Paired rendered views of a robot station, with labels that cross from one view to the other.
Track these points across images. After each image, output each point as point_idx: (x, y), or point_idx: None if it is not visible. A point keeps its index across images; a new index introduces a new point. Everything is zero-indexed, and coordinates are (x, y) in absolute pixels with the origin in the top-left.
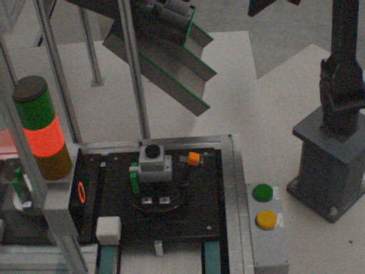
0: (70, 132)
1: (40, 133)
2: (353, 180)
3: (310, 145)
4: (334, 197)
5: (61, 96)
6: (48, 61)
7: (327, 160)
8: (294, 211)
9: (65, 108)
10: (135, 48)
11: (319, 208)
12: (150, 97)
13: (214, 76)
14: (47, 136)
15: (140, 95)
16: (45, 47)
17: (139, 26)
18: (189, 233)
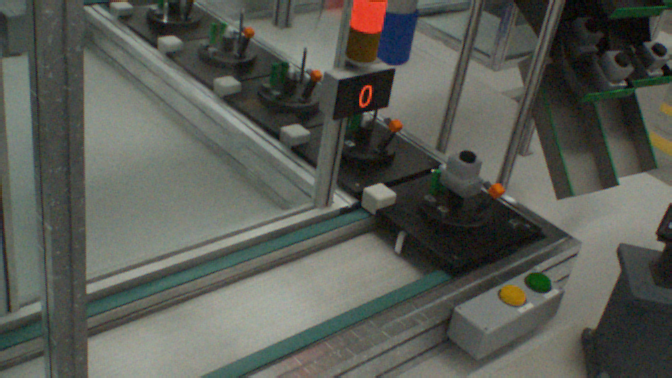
0: (438, 137)
1: (362, 3)
2: (650, 356)
3: (620, 266)
4: (613, 357)
5: (451, 90)
6: (500, 110)
7: (625, 295)
8: (565, 351)
9: (447, 105)
10: (535, 76)
11: (592, 366)
12: (553, 192)
13: (640, 224)
14: (365, 9)
15: (516, 135)
16: (510, 100)
17: (555, 58)
18: (434, 247)
